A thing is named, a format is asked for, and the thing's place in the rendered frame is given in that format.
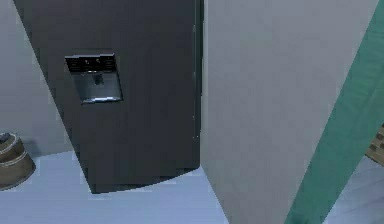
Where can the brown round bin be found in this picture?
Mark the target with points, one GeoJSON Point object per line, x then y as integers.
{"type": "Point", "coordinates": [11, 163]}

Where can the dark grey fridge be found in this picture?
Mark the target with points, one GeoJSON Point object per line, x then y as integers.
{"type": "Point", "coordinates": [146, 100]}

